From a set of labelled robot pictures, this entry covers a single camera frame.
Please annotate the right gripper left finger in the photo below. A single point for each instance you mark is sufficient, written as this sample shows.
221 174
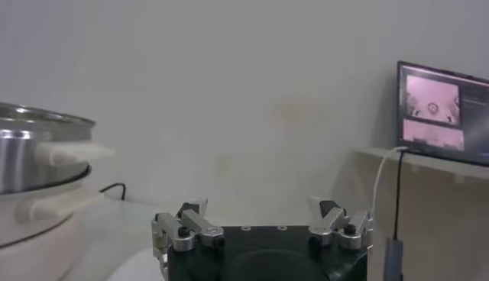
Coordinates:
172 233

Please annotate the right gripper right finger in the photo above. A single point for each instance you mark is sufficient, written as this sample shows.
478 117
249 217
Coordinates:
355 233

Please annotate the stainless steel steamer basket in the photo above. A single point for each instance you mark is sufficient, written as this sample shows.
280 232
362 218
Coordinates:
23 160

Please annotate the black power adapter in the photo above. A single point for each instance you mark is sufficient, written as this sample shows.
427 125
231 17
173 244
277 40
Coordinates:
393 259

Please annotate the white round plate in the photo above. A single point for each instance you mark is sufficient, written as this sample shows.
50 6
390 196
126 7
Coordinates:
133 271

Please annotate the white side table with laptop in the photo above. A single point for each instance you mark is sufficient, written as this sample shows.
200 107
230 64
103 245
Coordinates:
439 214

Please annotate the cream electric pot base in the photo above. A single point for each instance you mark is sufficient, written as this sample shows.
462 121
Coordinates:
34 244

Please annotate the black laptop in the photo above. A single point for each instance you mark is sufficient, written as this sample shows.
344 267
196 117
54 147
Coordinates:
439 114

